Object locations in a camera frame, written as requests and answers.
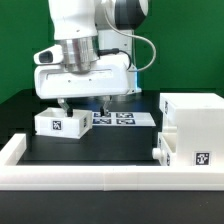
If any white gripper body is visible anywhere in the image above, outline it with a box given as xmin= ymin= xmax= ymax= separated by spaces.
xmin=34 ymin=56 xmax=136 ymax=99

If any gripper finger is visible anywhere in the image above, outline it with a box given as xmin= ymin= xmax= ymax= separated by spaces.
xmin=57 ymin=98 xmax=73 ymax=117
xmin=100 ymin=96 xmax=112 ymax=117

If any white drawer tray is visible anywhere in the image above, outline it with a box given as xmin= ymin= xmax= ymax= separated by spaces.
xmin=34 ymin=108 xmax=92 ymax=139
xmin=152 ymin=132 xmax=176 ymax=166

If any white front drawer tray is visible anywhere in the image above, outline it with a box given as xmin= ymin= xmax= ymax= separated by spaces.
xmin=152 ymin=132 xmax=176 ymax=166

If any white drawer cabinet box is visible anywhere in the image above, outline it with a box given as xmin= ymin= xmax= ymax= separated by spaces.
xmin=159 ymin=93 xmax=224 ymax=167

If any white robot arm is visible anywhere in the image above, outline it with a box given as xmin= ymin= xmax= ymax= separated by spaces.
xmin=34 ymin=0 xmax=149 ymax=117

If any fiducial marker sheet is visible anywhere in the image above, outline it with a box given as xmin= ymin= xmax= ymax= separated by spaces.
xmin=92 ymin=112 xmax=155 ymax=127

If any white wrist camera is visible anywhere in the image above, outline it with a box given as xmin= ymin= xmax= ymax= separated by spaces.
xmin=34 ymin=45 xmax=64 ymax=65

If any white U-shaped boundary frame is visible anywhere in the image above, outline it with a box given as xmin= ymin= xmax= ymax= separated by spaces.
xmin=0 ymin=134 xmax=224 ymax=191

